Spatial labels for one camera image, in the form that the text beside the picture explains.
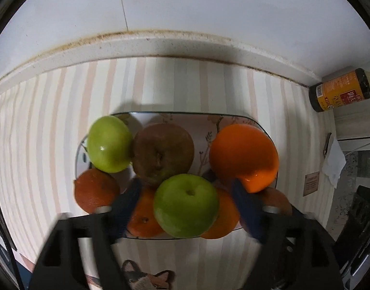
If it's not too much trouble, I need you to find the white crumpled tissue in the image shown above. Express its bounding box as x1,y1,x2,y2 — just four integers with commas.
322,133,347,188

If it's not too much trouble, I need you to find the dark reddish orange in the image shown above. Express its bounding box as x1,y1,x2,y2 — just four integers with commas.
74,168,120,215

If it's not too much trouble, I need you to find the striped tablecloth with cat print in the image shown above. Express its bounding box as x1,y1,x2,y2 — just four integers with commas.
0,57,339,290

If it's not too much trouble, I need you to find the small orange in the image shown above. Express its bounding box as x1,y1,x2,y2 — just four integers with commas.
200,187,240,240
126,186,166,238

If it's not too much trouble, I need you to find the large orange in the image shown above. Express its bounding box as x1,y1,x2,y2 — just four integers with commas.
209,123,279,194

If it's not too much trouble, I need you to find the small brown card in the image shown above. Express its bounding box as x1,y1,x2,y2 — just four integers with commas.
303,172,320,197

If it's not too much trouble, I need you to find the oval patterned plate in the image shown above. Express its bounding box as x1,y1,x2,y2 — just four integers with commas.
75,112,279,241

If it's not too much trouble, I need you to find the green apple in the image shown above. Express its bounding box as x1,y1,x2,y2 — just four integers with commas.
87,115,134,173
153,174,220,239

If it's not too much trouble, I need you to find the brownish red apple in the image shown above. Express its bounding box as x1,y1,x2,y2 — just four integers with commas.
131,123,195,186

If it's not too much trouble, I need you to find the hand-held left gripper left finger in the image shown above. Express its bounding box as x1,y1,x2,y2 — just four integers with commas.
28,178,142,290

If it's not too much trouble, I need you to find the dark sauce bottle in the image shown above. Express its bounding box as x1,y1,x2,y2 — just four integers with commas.
308,68,370,113

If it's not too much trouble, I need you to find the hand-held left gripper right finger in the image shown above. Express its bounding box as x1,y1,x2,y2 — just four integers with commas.
231,179,345,290

